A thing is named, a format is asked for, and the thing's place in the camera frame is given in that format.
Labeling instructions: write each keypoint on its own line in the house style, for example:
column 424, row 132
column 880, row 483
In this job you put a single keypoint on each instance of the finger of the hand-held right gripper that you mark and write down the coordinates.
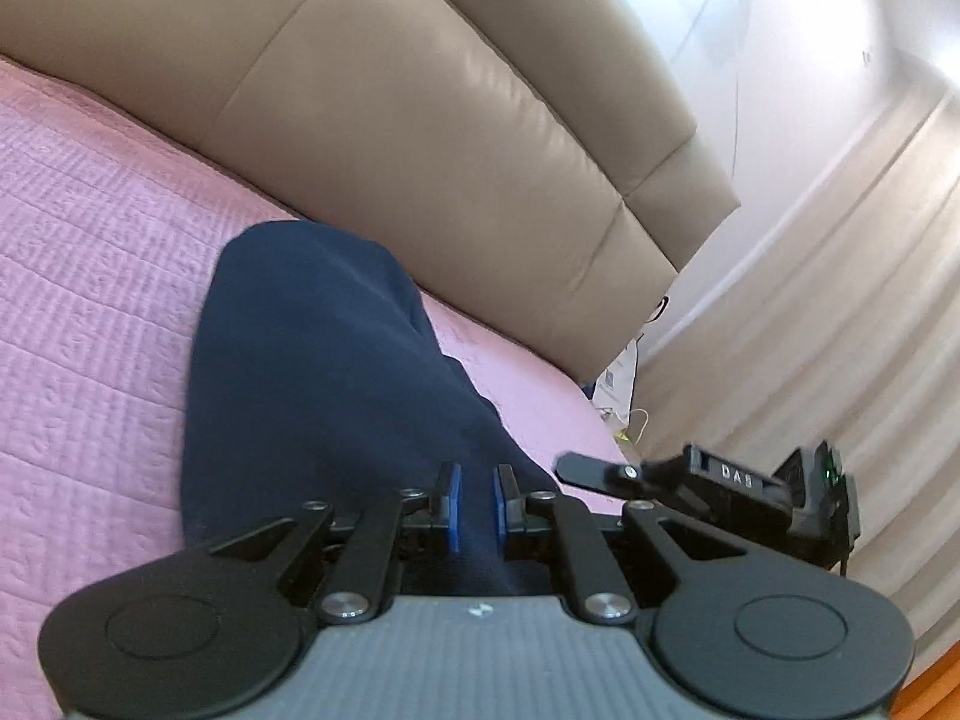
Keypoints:
column 600, row 472

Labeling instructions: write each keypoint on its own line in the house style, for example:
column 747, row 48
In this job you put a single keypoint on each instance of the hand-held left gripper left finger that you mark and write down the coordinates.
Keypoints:
column 452, row 506

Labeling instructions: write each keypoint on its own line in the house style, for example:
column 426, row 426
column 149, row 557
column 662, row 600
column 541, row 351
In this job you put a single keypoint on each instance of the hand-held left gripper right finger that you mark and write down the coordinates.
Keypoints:
column 501, row 514

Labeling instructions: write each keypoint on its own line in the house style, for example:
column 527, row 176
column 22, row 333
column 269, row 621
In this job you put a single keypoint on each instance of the navy hoodie with white stripes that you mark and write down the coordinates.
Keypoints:
column 337, row 390

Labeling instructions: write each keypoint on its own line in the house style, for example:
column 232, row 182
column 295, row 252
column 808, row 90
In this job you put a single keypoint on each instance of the white shopping bag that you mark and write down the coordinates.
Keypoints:
column 616, row 379

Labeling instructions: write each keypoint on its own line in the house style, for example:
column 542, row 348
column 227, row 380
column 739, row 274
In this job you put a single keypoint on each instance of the beige curtain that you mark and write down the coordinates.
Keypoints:
column 825, row 277

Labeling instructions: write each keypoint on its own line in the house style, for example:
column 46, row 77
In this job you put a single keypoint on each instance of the beige padded headboard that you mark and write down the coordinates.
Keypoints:
column 420, row 112

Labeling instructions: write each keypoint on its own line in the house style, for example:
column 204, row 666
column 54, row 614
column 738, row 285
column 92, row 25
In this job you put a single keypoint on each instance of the pink quilted bedspread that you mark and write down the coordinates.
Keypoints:
column 97, row 315

